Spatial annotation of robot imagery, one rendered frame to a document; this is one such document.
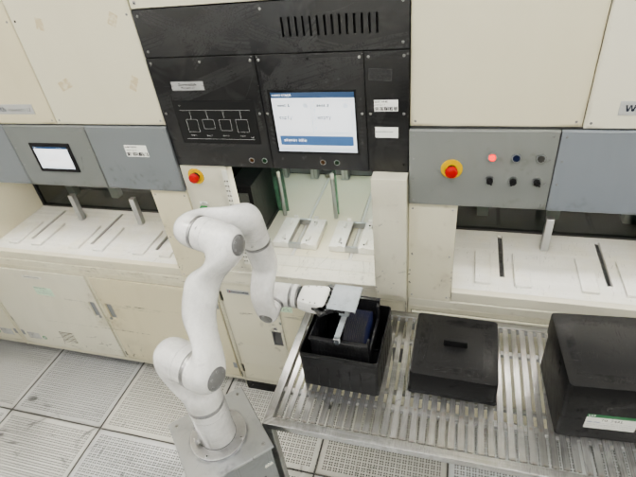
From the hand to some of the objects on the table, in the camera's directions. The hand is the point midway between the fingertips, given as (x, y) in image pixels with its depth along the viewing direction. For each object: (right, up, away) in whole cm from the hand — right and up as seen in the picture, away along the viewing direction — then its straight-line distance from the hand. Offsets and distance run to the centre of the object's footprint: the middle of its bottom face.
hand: (342, 302), depth 162 cm
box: (+82, -31, -6) cm, 88 cm away
